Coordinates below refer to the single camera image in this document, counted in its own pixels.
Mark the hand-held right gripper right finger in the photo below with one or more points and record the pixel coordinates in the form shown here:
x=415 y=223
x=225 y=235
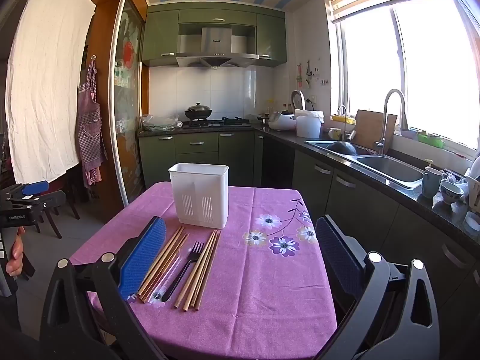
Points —
x=337 y=258

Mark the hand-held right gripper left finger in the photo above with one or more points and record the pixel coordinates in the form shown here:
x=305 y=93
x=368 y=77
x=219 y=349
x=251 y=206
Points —
x=142 y=258

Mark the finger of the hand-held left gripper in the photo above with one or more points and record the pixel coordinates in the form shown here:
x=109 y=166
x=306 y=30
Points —
x=35 y=188

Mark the patterned orange chopstick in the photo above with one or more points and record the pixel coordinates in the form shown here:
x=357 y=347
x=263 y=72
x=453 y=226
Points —
x=164 y=262
x=161 y=260

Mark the dark brown chopstick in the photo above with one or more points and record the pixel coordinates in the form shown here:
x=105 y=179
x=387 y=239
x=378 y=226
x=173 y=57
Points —
x=168 y=264
x=171 y=267

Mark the clear plastic spoon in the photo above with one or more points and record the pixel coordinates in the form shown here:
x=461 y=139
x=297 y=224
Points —
x=159 y=292

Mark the black plastic fork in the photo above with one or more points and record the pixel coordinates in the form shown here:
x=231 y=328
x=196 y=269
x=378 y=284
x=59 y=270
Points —
x=192 y=257

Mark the plain bamboo chopstick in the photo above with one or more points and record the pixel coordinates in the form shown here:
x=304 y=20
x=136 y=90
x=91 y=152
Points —
x=194 y=285
x=203 y=285
x=199 y=285
x=185 y=285

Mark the white plastic utensil holder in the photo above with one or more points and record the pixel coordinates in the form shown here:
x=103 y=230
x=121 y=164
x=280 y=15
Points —
x=198 y=191

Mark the person's left hand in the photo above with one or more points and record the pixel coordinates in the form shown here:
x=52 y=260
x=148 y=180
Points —
x=15 y=258

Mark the dark wooden chair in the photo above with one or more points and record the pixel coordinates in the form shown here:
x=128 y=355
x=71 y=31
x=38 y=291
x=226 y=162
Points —
x=52 y=225

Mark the green lower kitchen cabinets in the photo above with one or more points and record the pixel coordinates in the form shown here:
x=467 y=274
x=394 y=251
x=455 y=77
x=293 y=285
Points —
x=356 y=202
x=195 y=157

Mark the green kitchen cabinets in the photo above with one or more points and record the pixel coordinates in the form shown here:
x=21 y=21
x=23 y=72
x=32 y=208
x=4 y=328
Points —
x=195 y=157
x=161 y=33
x=356 y=202

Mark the checkered apron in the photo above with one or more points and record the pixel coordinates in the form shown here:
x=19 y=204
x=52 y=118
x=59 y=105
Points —
x=90 y=131

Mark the purple floral tablecloth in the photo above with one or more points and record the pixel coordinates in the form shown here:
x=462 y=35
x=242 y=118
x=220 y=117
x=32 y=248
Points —
x=243 y=288

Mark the steel double sink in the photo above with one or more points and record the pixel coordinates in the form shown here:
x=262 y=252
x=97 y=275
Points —
x=390 y=170

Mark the white hanging sheet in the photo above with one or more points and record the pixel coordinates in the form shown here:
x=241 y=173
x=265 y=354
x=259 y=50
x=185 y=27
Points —
x=48 y=82

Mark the dark pot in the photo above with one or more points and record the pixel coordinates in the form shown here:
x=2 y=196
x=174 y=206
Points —
x=342 y=148

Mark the sliding glass door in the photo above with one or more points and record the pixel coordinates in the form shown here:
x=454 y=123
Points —
x=127 y=120

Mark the grey blue mug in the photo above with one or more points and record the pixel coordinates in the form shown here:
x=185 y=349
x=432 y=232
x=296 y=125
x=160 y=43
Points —
x=432 y=183

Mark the small white cup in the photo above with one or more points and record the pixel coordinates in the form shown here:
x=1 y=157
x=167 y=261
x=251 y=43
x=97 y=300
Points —
x=334 y=134

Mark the patterned ceramic bowl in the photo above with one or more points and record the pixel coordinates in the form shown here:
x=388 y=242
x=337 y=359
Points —
x=452 y=193

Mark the wooden cutting board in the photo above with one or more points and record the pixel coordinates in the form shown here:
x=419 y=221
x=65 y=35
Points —
x=371 y=129

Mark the dark stone countertop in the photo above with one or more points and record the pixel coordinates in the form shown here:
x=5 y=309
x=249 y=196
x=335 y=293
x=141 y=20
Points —
x=285 y=135

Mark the white plastic bucket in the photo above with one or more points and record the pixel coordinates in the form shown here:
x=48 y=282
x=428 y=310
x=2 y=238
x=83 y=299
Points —
x=308 y=125

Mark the clear plastic bag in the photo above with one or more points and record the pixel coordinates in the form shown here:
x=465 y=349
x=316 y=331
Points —
x=159 y=123

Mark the white rice cooker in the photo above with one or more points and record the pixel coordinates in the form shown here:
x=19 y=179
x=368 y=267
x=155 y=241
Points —
x=283 y=122

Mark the small steel faucet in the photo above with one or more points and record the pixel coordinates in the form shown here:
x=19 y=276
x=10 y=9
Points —
x=342 y=107

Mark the black wok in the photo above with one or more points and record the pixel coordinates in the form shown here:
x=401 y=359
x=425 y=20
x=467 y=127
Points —
x=198 y=112

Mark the black gas stove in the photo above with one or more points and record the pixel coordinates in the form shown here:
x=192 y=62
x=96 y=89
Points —
x=228 y=122

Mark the tall steel faucet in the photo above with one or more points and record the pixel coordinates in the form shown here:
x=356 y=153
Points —
x=390 y=96

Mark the hanging kitchen tools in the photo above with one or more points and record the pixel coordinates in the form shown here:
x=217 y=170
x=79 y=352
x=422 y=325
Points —
x=307 y=73

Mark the green upper kitchen cabinets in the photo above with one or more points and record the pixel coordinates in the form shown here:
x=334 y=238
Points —
x=161 y=33

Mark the kitchen window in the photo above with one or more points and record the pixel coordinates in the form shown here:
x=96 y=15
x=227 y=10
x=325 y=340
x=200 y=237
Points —
x=431 y=63

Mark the steel range hood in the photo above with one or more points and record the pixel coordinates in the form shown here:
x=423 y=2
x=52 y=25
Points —
x=217 y=50

